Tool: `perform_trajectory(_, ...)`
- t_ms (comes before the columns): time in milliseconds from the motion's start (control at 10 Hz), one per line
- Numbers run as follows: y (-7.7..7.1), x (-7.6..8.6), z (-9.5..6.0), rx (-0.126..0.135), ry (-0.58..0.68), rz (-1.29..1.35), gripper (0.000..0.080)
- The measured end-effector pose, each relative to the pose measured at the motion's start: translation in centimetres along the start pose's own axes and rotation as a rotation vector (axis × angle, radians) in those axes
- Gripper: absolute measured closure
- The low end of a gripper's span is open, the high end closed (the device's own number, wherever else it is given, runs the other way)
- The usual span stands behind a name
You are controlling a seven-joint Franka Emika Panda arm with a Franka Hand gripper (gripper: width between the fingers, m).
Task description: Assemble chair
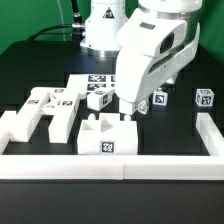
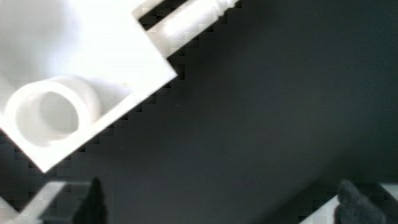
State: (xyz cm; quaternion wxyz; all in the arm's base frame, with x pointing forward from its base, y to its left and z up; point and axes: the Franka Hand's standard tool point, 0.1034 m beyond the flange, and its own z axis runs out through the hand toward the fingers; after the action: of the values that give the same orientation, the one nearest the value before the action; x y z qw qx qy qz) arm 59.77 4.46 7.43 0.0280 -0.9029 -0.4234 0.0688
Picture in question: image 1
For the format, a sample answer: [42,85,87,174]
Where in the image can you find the grey thin cable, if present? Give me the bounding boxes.
[56,0,66,42]

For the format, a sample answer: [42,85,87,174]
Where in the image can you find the white chair back frame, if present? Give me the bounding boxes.
[10,87,80,143]

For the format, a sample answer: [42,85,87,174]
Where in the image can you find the black cable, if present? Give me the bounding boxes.
[27,0,86,42]

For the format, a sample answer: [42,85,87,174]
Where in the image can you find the white chair seat part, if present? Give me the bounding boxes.
[77,113,138,155]

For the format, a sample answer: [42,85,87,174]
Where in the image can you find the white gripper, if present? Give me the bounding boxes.
[116,9,200,115]

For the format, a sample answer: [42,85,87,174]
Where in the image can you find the white U-shaped fence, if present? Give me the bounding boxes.
[0,111,224,180]

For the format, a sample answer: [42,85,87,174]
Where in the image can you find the white marker sheet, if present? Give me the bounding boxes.
[67,74,115,93]

